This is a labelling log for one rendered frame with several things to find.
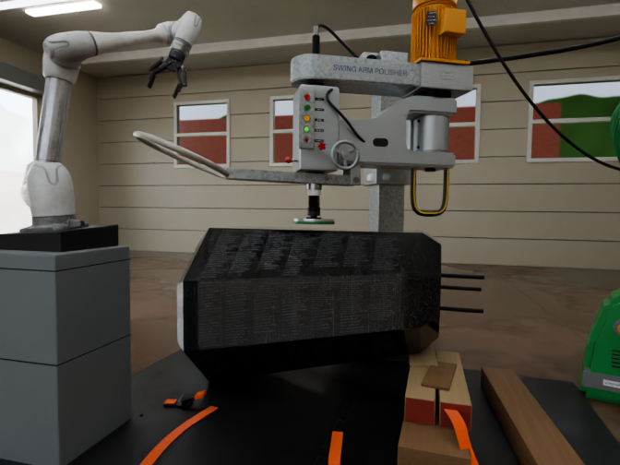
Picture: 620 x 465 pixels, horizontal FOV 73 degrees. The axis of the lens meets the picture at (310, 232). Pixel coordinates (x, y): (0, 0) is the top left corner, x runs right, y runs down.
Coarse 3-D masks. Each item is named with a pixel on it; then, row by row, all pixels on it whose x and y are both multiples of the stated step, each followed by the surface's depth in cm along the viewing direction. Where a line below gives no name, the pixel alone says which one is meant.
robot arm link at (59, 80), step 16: (48, 64) 179; (80, 64) 186; (48, 80) 181; (64, 80) 183; (48, 96) 181; (64, 96) 184; (48, 112) 180; (64, 112) 184; (48, 128) 180; (64, 128) 185; (48, 144) 180; (48, 160) 180
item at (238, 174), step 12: (228, 168) 203; (240, 180) 215; (252, 180) 213; (264, 180) 208; (276, 180) 208; (288, 180) 209; (300, 180) 210; (312, 180) 212; (324, 180) 213; (336, 180) 214; (348, 180) 216; (360, 180) 217
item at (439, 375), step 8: (432, 344) 221; (424, 352) 208; (432, 352) 208; (416, 360) 198; (424, 360) 198; (432, 360) 198; (432, 368) 188; (440, 368) 188; (448, 368) 188; (424, 376) 179; (432, 376) 179; (440, 376) 179; (448, 376) 179; (424, 384) 171; (432, 384) 171; (440, 384) 171; (448, 384) 171
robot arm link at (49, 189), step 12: (36, 168) 162; (48, 168) 163; (60, 168) 166; (36, 180) 161; (48, 180) 162; (60, 180) 165; (36, 192) 161; (48, 192) 162; (60, 192) 164; (72, 192) 170; (36, 204) 162; (48, 204) 162; (60, 204) 164; (72, 204) 170; (36, 216) 163; (48, 216) 163
